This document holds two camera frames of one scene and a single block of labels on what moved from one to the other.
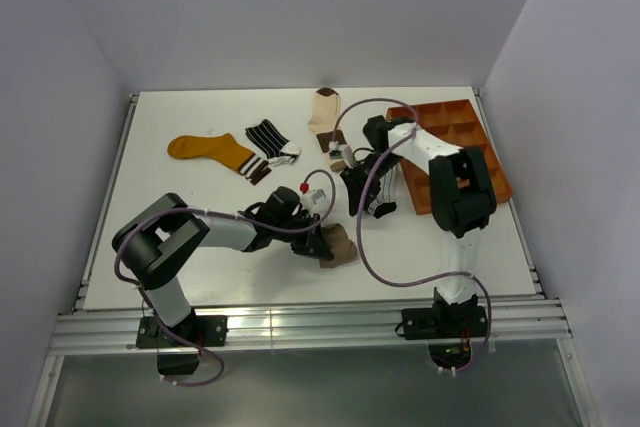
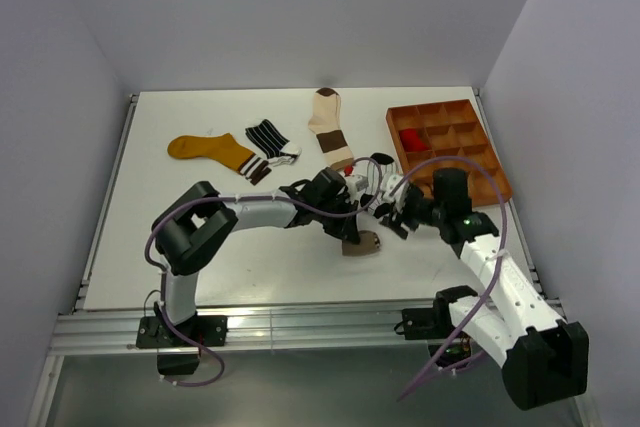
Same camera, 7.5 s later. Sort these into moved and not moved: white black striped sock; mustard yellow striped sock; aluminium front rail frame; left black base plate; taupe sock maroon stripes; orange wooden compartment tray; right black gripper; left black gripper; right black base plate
Moved: right black gripper; taupe sock maroon stripes; left black gripper
Not moved: aluminium front rail frame; orange wooden compartment tray; white black striped sock; right black base plate; mustard yellow striped sock; left black base plate
